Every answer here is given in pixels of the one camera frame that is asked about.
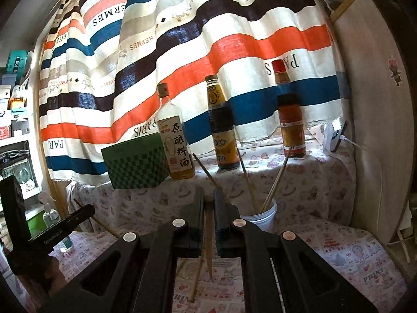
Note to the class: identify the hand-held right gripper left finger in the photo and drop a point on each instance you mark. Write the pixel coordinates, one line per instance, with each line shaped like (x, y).
(197, 228)

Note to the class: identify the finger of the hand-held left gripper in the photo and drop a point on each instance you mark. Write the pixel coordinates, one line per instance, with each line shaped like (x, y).
(68, 223)

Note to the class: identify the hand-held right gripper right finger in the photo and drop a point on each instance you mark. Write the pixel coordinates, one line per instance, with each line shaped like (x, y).
(223, 231)

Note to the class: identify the white plastic cup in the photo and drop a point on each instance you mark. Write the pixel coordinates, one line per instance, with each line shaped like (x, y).
(264, 218)

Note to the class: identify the person's left hand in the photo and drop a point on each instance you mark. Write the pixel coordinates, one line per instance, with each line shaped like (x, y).
(55, 277)

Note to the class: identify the clear bottle green label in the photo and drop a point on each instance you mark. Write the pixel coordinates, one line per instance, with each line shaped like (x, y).
(67, 245)

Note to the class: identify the clear spray bottle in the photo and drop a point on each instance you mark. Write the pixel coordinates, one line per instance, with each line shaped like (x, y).
(49, 213)

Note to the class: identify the green checkered box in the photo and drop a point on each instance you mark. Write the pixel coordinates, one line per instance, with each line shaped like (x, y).
(136, 166)

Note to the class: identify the clear cooking wine bottle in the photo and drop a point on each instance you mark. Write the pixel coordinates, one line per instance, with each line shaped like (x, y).
(176, 143)

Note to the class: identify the dark soy sauce bottle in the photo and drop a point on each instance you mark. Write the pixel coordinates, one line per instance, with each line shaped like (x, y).
(223, 127)

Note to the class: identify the printed tablecloth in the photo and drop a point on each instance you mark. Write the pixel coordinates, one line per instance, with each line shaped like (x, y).
(325, 202)

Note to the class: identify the white shelf with boxes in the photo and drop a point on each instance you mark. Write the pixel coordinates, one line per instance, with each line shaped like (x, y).
(16, 104)

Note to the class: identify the red-capped sauce bottle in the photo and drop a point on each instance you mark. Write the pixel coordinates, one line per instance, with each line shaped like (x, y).
(291, 120)

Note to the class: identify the striped curtain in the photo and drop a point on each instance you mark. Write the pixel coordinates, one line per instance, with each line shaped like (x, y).
(228, 39)

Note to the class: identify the pale wooden board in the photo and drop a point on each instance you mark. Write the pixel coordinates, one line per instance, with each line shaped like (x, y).
(374, 104)

